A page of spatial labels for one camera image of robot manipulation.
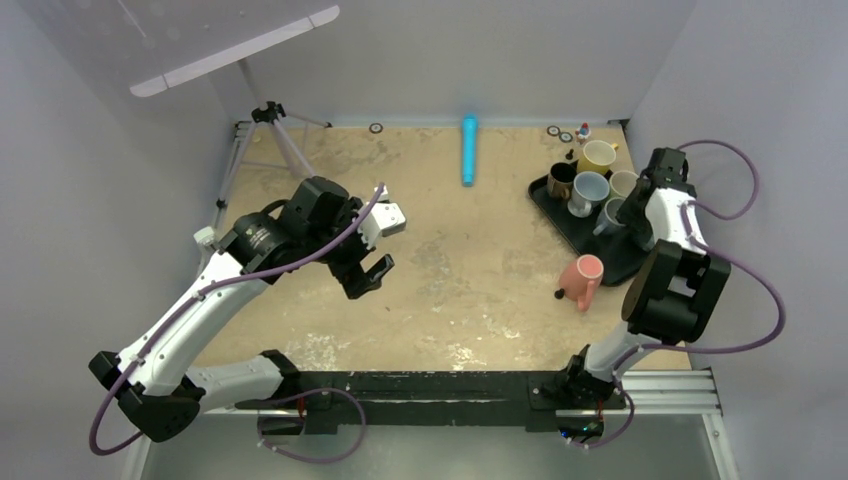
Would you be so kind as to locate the yellow mug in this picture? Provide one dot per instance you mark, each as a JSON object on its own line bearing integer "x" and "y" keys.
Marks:
{"x": 598, "y": 156}

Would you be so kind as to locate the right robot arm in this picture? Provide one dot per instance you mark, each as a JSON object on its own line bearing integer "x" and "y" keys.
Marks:
{"x": 674, "y": 293}

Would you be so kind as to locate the green mug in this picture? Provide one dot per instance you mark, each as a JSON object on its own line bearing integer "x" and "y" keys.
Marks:
{"x": 622, "y": 183}

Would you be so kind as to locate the aluminium frame rail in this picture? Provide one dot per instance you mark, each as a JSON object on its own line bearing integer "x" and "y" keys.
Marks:
{"x": 670, "y": 428}

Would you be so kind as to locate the light grey mug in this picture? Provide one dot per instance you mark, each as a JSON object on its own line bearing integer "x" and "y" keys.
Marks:
{"x": 589, "y": 190}

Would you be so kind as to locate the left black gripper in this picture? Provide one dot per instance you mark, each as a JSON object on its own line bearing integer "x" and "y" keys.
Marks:
{"x": 353, "y": 277}

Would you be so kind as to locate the slate blue mug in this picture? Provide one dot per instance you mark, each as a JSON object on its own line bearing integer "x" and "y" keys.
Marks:
{"x": 607, "y": 222}

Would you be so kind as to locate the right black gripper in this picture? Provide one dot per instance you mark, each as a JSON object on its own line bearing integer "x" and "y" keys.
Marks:
{"x": 634, "y": 223}

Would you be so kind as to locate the pink mug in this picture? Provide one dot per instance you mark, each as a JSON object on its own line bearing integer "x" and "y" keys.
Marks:
{"x": 581, "y": 279}

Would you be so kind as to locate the black tray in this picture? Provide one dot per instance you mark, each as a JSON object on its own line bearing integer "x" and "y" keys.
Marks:
{"x": 621, "y": 257}

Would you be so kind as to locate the tripod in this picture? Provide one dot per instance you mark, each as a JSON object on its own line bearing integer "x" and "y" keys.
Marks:
{"x": 271, "y": 114}

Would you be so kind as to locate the small figurine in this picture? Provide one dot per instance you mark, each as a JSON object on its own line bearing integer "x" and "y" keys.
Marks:
{"x": 583, "y": 133}

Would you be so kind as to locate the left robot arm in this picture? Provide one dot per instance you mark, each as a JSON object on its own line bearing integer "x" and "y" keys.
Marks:
{"x": 154, "y": 380}

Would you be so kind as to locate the blue cylinder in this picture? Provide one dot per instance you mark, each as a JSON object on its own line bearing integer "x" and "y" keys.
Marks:
{"x": 469, "y": 130}

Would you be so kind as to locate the overhead light panel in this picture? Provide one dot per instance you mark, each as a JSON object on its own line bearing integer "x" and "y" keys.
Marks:
{"x": 189, "y": 39}

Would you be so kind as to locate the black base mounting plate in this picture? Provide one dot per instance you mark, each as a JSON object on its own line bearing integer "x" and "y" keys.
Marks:
{"x": 537, "y": 401}

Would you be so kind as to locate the brown mug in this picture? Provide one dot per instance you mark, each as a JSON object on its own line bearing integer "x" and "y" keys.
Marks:
{"x": 560, "y": 180}

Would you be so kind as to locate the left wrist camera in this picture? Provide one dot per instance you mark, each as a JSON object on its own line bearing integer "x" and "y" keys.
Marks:
{"x": 385, "y": 219}

